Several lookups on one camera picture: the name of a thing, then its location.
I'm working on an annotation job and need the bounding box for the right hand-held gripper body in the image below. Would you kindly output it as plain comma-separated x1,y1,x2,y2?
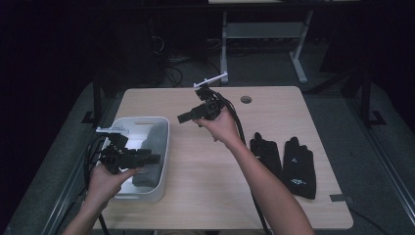
193,71,229,120

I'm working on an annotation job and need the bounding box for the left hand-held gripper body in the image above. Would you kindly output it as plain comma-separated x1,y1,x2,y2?
96,126,141,175

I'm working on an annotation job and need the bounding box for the white plastic bin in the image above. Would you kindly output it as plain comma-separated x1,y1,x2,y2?
90,116,170,203

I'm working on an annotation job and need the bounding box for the person's right hand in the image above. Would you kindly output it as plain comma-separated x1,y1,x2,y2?
194,109,244,151

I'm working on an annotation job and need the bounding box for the person's left hand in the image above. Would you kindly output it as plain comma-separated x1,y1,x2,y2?
87,164,145,205

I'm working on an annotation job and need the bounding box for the black glove with white squiggle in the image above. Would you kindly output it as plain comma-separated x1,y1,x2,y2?
250,131,284,180

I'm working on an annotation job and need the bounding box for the black glove with triangle mark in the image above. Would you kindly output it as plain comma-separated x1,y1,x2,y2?
282,136,318,201

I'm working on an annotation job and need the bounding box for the right hand-held gripper cable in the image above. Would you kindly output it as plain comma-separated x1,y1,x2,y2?
211,92,272,235

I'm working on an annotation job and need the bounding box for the tangle of floor cables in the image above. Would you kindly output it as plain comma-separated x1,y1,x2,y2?
150,32,223,87

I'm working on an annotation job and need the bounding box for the black metal post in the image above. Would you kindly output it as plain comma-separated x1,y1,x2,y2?
81,74,103,126
360,65,387,128

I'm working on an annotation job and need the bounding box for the grey metal table frame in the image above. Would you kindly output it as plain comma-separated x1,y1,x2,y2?
219,9,314,85

